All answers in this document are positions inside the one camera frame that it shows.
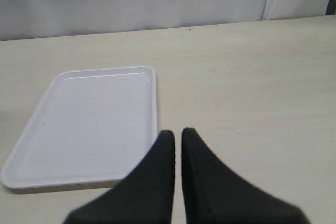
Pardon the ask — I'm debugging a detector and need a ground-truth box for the white rectangular tray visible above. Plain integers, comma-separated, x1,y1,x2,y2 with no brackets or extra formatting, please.
1,66,158,189

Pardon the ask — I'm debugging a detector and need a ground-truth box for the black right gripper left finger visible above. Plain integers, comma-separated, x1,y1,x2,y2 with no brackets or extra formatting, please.
64,130,175,223

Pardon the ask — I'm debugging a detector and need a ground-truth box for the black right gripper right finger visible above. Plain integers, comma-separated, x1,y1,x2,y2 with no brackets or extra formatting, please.
181,128,309,223

